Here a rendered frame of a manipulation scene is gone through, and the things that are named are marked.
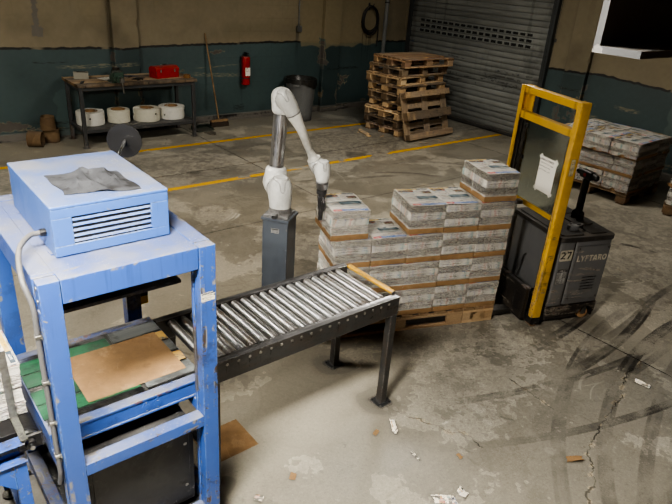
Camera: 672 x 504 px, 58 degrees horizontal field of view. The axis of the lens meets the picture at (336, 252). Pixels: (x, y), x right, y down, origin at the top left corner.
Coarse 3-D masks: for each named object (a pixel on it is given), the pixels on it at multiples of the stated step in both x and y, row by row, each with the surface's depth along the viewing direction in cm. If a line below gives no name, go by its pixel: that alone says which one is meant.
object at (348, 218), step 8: (328, 208) 427; (336, 208) 423; (344, 208) 424; (352, 208) 426; (360, 208) 427; (368, 208) 429; (328, 216) 427; (336, 216) 419; (344, 216) 422; (352, 216) 424; (360, 216) 426; (368, 216) 428; (328, 224) 427; (336, 224) 423; (344, 224) 425; (352, 224) 427; (360, 224) 429; (328, 232) 430; (336, 232) 426; (344, 232) 428; (352, 232) 430; (360, 232) 432
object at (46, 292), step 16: (32, 288) 209; (48, 288) 206; (48, 304) 208; (48, 320) 210; (64, 320) 214; (48, 336) 212; (64, 336) 216; (48, 352) 215; (64, 352) 219; (48, 368) 219; (64, 368) 221; (64, 384) 224; (64, 400) 226; (64, 416) 229; (64, 432) 231; (80, 432) 236; (64, 448) 234; (80, 448) 239; (64, 464) 238; (80, 464) 241; (64, 480) 247; (80, 480) 244; (80, 496) 247
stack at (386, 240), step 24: (360, 240) 435; (384, 240) 441; (408, 240) 448; (432, 240) 455; (456, 240) 463; (408, 264) 457; (432, 264) 464; (456, 264) 472; (432, 288) 475; (456, 288) 482; (456, 312) 493
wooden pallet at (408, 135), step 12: (408, 96) 1008; (420, 96) 1028; (432, 96) 1067; (444, 96) 1086; (408, 108) 1028; (444, 108) 1073; (408, 120) 1012; (432, 120) 1072; (444, 120) 1091; (408, 132) 1029; (420, 132) 1053; (432, 132) 1056; (444, 132) 1078
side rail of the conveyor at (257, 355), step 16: (368, 304) 357; (384, 304) 361; (320, 320) 337; (336, 320) 339; (352, 320) 348; (368, 320) 357; (288, 336) 320; (304, 336) 327; (320, 336) 335; (336, 336) 344; (240, 352) 304; (256, 352) 308; (272, 352) 316; (288, 352) 324; (224, 368) 299; (240, 368) 306; (256, 368) 313
